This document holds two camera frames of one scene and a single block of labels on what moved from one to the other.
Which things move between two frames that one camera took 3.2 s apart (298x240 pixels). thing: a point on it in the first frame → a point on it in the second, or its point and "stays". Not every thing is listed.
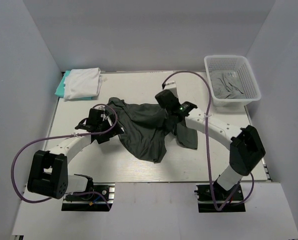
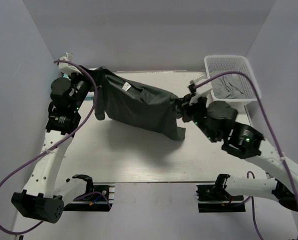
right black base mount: x=206 y=203 stays
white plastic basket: x=231 y=81 stays
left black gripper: x=117 y=130 → x=75 y=76
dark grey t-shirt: x=145 y=128 → x=128 y=103
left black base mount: x=100 y=198 stays
